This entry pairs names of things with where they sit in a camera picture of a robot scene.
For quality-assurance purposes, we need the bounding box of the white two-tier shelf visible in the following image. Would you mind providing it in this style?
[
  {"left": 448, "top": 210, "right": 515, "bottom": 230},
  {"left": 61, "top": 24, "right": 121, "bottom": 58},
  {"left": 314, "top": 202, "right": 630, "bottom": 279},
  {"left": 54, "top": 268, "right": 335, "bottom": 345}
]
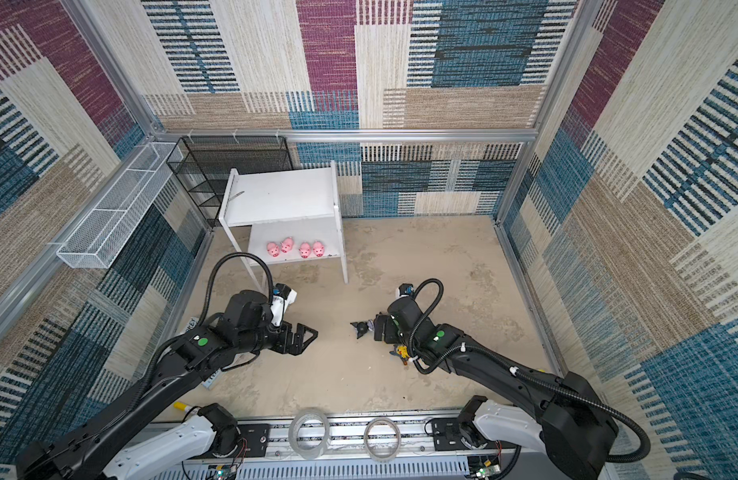
[{"left": 219, "top": 162, "right": 349, "bottom": 283}]

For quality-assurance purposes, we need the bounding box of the pink pig toy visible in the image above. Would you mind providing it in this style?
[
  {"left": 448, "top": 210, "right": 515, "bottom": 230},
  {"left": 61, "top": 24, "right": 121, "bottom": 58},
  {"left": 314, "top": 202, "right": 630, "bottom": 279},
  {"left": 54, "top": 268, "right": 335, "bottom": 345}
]
[
  {"left": 280, "top": 237, "right": 295, "bottom": 254},
  {"left": 266, "top": 242, "right": 281, "bottom": 257},
  {"left": 312, "top": 241, "right": 326, "bottom": 258},
  {"left": 298, "top": 242, "right": 312, "bottom": 259}
]

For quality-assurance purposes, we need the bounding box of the black purple bat toy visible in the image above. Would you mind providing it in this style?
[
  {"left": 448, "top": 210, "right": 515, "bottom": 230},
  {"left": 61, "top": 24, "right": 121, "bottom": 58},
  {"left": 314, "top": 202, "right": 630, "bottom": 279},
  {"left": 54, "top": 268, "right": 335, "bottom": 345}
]
[{"left": 350, "top": 320, "right": 375, "bottom": 339}]

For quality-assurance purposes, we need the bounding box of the white wire mesh basket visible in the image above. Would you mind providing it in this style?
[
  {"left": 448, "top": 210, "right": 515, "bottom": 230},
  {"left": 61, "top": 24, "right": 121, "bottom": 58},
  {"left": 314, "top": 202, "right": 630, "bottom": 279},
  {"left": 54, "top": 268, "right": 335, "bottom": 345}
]
[{"left": 57, "top": 142, "right": 175, "bottom": 269}]

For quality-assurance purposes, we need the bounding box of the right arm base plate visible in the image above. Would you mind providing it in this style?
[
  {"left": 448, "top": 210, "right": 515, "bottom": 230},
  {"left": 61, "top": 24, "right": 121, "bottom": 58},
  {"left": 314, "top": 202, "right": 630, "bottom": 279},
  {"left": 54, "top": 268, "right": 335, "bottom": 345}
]
[{"left": 424, "top": 417, "right": 486, "bottom": 451}]

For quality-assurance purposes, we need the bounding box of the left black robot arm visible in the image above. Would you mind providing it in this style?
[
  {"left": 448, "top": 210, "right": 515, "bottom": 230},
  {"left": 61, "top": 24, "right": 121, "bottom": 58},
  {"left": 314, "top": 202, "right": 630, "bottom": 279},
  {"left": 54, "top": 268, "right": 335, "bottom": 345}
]
[{"left": 15, "top": 276, "right": 318, "bottom": 479}]

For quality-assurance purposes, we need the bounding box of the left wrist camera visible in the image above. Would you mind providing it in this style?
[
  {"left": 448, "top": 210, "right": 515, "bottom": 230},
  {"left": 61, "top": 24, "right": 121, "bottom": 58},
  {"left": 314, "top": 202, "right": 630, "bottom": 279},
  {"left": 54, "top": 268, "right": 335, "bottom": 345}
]
[{"left": 270, "top": 283, "right": 297, "bottom": 328}]

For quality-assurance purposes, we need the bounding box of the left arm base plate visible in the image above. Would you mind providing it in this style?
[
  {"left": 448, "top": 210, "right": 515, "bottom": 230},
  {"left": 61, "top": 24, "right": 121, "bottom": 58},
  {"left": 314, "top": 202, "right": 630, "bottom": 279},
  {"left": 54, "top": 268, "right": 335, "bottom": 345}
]
[{"left": 209, "top": 423, "right": 271, "bottom": 462}]

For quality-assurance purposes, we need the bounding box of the black wire mesh rack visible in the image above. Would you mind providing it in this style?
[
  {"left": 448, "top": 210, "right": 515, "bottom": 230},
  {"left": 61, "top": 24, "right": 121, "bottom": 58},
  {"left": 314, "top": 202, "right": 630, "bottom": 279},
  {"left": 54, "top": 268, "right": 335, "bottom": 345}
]
[{"left": 167, "top": 136, "right": 294, "bottom": 227}]

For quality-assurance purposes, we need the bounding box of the clear tape roll left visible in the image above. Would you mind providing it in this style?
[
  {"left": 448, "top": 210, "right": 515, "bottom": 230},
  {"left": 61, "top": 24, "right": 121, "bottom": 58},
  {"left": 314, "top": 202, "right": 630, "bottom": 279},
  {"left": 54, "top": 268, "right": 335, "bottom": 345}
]
[{"left": 288, "top": 408, "right": 331, "bottom": 461}]

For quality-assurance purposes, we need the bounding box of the clear tape roll right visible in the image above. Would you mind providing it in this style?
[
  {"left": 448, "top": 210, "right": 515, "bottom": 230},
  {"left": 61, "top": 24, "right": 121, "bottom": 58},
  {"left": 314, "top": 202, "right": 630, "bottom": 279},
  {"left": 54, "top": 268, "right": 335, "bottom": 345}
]
[{"left": 362, "top": 417, "right": 402, "bottom": 463}]

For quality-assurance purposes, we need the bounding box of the colourful children's book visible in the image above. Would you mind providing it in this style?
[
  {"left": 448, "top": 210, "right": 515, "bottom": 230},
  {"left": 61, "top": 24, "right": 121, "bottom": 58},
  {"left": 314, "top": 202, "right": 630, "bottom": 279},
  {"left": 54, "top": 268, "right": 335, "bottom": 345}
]
[{"left": 185, "top": 317, "right": 223, "bottom": 390}]

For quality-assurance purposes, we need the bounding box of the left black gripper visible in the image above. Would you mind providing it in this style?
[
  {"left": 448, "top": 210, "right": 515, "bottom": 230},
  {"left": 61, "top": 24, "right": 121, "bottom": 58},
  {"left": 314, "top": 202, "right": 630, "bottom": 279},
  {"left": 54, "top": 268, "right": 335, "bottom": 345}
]
[{"left": 238, "top": 317, "right": 320, "bottom": 356}]

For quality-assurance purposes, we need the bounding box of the yellow blue pokemon toy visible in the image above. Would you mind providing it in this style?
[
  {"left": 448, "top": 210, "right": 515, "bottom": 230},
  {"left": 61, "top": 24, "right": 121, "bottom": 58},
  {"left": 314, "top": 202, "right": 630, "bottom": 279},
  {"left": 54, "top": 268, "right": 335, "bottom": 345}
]
[{"left": 390, "top": 344, "right": 410, "bottom": 365}]

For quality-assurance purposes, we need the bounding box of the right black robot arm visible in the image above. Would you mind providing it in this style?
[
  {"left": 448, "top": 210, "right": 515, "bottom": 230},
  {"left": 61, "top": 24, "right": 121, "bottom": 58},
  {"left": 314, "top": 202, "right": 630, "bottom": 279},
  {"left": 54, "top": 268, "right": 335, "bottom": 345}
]
[{"left": 369, "top": 278, "right": 651, "bottom": 479}]

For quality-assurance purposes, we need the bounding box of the clear tape roll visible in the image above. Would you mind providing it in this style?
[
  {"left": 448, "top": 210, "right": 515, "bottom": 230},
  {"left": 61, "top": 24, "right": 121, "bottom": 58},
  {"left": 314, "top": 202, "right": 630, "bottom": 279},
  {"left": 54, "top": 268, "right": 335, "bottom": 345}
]
[
  {"left": 288, "top": 408, "right": 331, "bottom": 461},
  {"left": 362, "top": 417, "right": 402, "bottom": 463}
]

